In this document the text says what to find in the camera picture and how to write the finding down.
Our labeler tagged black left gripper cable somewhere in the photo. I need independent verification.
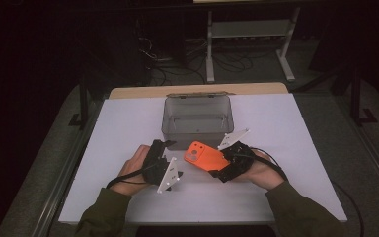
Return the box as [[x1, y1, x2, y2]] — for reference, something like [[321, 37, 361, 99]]
[[106, 166, 156, 190]]

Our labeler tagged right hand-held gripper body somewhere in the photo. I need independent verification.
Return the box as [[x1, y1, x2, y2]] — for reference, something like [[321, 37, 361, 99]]
[[216, 128, 256, 184]]

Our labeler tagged white metal desk frame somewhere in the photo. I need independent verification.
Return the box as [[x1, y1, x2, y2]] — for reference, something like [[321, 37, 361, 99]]
[[205, 5, 302, 84]]

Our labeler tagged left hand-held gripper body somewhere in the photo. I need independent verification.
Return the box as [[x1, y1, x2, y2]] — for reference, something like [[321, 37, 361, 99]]
[[140, 139, 181, 195]]

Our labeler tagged grey translucent plastic box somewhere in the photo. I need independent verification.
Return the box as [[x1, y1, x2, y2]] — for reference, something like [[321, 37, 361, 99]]
[[161, 91, 236, 151]]

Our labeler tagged tangle of floor cables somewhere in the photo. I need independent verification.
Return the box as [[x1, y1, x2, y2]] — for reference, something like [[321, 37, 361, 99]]
[[137, 35, 277, 87]]

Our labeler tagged black metal stand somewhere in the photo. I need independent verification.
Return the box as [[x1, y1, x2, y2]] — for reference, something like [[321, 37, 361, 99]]
[[68, 73, 92, 131], [349, 65, 379, 127]]

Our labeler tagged orange phone case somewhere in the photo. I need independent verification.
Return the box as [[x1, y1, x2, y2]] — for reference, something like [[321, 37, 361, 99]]
[[183, 140, 231, 172]]

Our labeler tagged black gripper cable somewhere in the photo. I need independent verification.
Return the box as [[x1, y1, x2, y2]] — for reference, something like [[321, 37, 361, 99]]
[[106, 166, 156, 190], [243, 146, 365, 237]]

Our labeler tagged person's left hand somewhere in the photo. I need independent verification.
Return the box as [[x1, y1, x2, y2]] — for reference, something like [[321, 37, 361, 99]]
[[110, 144, 153, 198]]

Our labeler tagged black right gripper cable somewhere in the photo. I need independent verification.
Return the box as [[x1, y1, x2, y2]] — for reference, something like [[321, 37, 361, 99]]
[[243, 146, 365, 237]]

